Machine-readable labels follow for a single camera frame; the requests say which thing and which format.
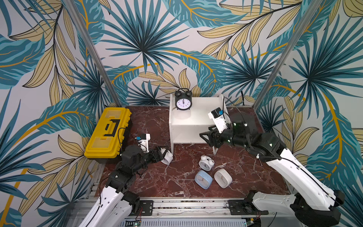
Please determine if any blue square alarm clock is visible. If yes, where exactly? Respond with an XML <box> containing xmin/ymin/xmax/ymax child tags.
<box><xmin>194</xmin><ymin>170</ymin><xmax>213</xmax><ymax>190</ymax></box>

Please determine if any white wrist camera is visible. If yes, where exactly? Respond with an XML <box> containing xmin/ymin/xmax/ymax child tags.
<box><xmin>208</xmin><ymin>107</ymin><xmax>230</xmax><ymax>133</ymax></box>
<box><xmin>135</xmin><ymin>133</ymin><xmax>151</xmax><ymax>153</ymax></box>

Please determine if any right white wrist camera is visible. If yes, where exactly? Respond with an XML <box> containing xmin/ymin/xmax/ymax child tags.
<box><xmin>208</xmin><ymin>107</ymin><xmax>230</xmax><ymax>133</ymax></box>

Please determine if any yellow and black toolbox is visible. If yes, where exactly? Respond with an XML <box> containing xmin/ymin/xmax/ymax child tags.
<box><xmin>85</xmin><ymin>107</ymin><xmax>132</xmax><ymax>164</ymax></box>

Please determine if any black twin-bell alarm clock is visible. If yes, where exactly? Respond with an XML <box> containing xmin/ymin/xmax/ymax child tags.
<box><xmin>175</xmin><ymin>88</ymin><xmax>192</xmax><ymax>111</ymax></box>

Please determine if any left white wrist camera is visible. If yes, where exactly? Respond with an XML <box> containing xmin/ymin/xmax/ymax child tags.
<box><xmin>135</xmin><ymin>133</ymin><xmax>151</xmax><ymax>153</ymax></box>

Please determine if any white twin-bell alarm clock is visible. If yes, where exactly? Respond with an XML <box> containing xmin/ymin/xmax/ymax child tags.
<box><xmin>199</xmin><ymin>155</ymin><xmax>215</xmax><ymax>171</ymax></box>

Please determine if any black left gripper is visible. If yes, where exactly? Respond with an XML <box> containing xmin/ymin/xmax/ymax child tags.
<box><xmin>132</xmin><ymin>145</ymin><xmax>169</xmax><ymax>174</ymax></box>

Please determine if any white round alarm clock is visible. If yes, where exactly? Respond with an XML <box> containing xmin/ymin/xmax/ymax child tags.
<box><xmin>161</xmin><ymin>148</ymin><xmax>174</xmax><ymax>165</ymax></box>

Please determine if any white two-tier shelf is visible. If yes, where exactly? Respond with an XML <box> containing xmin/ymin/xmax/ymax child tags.
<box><xmin>169</xmin><ymin>94</ymin><xmax>228</xmax><ymax>153</ymax></box>

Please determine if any white square alarm clock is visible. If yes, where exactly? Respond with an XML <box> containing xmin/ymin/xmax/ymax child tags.
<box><xmin>214</xmin><ymin>168</ymin><xmax>233</xmax><ymax>189</ymax></box>

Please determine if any left metal corner post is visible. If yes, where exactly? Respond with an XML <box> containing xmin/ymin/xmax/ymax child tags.
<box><xmin>64</xmin><ymin>0</ymin><xmax>122</xmax><ymax>107</ymax></box>

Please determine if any right metal corner post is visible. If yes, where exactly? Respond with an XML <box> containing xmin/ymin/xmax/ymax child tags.
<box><xmin>253</xmin><ymin>0</ymin><xmax>322</xmax><ymax>111</ymax></box>

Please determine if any metal corner post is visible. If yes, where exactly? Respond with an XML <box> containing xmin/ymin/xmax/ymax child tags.
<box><xmin>64</xmin><ymin>0</ymin><xmax>122</xmax><ymax>107</ymax></box>
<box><xmin>253</xmin><ymin>0</ymin><xmax>322</xmax><ymax>111</ymax></box>

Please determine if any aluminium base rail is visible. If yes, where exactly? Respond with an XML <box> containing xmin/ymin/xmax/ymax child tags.
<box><xmin>67</xmin><ymin>196</ymin><xmax>313</xmax><ymax>227</ymax></box>

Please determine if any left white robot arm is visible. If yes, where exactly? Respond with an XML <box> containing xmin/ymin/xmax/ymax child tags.
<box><xmin>80</xmin><ymin>145</ymin><xmax>167</xmax><ymax>227</ymax></box>

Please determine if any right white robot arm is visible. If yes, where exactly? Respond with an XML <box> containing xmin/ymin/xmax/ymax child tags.
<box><xmin>199</xmin><ymin>122</ymin><xmax>345</xmax><ymax>227</ymax></box>

